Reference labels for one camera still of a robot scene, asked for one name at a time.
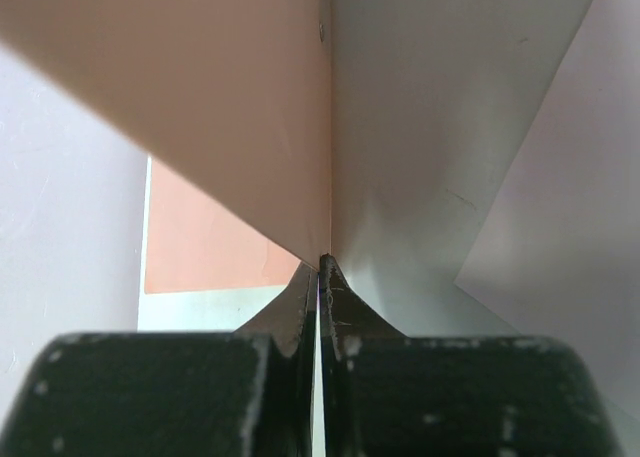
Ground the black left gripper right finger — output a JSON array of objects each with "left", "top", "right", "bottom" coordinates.
[{"left": 318, "top": 255, "right": 622, "bottom": 456}]

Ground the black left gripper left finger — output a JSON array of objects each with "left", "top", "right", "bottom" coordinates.
[{"left": 1, "top": 265, "right": 318, "bottom": 456}]

